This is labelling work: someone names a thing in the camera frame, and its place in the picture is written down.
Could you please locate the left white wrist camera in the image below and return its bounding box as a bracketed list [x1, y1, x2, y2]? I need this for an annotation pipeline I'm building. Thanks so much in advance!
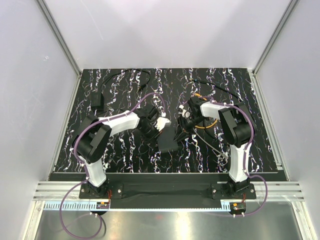
[154, 112, 172, 132]

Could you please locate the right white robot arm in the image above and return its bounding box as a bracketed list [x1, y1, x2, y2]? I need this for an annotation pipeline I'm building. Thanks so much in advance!
[174, 96, 256, 199]

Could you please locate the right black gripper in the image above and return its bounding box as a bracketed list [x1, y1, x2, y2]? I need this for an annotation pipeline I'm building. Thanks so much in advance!
[173, 114, 206, 143]

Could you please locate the grey ethernet cable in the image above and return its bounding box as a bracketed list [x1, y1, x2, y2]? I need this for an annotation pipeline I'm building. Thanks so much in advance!
[193, 132, 230, 159]

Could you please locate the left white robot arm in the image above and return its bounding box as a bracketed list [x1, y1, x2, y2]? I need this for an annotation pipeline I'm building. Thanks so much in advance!
[72, 107, 171, 198]

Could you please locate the aluminium front rail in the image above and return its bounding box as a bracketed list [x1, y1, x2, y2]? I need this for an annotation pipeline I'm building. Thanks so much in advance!
[32, 181, 304, 202]

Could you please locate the black cable gold connector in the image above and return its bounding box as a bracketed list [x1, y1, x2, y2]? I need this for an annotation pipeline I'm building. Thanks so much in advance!
[189, 77, 258, 147]

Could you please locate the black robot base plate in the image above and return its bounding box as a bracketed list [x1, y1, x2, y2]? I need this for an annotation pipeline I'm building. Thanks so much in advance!
[79, 173, 257, 206]

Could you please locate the black power adapter cable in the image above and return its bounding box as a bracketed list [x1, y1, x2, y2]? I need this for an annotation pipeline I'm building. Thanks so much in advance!
[90, 68, 151, 116]

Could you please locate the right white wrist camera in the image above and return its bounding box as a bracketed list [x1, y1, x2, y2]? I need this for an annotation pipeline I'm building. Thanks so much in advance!
[178, 104, 191, 119]

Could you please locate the aluminium frame post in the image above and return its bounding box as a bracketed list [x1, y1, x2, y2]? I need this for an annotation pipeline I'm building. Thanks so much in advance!
[252, 0, 300, 76]
[35, 0, 82, 77]

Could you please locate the left aluminium frame post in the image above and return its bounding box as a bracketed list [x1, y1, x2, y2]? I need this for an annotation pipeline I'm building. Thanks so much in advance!
[35, 0, 82, 77]

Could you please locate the white slotted cable duct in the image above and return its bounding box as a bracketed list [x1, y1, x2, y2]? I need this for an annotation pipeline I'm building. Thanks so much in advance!
[43, 200, 231, 212]

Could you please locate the right aluminium frame post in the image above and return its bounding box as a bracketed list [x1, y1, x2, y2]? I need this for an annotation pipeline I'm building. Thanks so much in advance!
[252, 0, 300, 76]

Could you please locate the orange ethernet cable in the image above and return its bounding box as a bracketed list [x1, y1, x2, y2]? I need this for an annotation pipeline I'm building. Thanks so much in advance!
[193, 92, 219, 130]

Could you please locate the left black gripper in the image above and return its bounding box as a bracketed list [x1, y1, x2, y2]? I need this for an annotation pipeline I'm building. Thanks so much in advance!
[138, 123, 163, 149]

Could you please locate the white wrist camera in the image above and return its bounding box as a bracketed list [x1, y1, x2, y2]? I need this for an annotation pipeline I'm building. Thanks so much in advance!
[178, 104, 191, 119]
[154, 112, 172, 132]

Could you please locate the black marble pattern mat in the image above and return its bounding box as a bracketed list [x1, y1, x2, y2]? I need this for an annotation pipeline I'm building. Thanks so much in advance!
[53, 68, 287, 181]

